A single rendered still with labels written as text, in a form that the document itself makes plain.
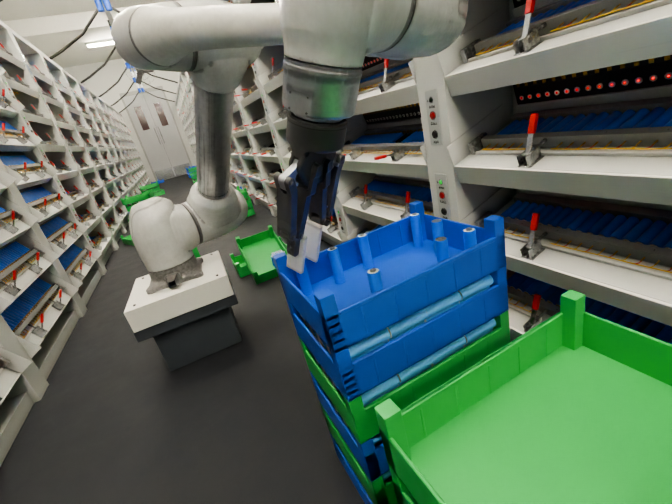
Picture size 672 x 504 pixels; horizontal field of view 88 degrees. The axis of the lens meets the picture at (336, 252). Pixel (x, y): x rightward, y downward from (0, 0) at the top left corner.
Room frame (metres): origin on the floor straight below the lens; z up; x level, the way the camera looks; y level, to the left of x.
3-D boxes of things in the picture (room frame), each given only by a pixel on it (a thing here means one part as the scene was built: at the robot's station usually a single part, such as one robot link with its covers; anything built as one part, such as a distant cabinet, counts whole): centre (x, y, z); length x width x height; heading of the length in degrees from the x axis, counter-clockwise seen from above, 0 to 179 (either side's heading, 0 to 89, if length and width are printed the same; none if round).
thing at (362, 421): (0.51, -0.07, 0.28); 0.30 x 0.20 x 0.08; 111
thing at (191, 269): (1.14, 0.55, 0.30); 0.22 x 0.18 x 0.06; 15
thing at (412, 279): (0.51, -0.07, 0.44); 0.30 x 0.20 x 0.08; 111
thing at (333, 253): (0.54, 0.00, 0.44); 0.02 x 0.02 x 0.06
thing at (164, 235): (1.17, 0.55, 0.44); 0.18 x 0.16 x 0.22; 128
